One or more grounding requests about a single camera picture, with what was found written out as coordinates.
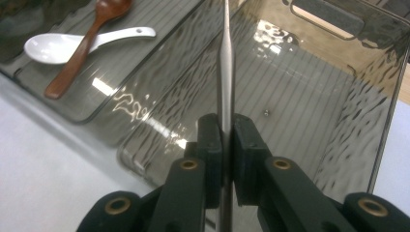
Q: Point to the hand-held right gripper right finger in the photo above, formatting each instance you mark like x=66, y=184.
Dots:
x=283, y=193

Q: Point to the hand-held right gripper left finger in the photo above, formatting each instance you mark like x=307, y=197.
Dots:
x=187, y=193

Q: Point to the clear grey plastic basket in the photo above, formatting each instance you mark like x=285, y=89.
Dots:
x=306, y=112
x=19, y=19
x=129, y=58

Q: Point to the silver metal cutlery piece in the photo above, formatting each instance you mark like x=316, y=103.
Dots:
x=225, y=64

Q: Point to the brown wooden spoon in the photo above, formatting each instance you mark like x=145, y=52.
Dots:
x=71, y=69

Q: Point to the white ceramic spoon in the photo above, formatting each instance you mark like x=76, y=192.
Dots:
x=48, y=48

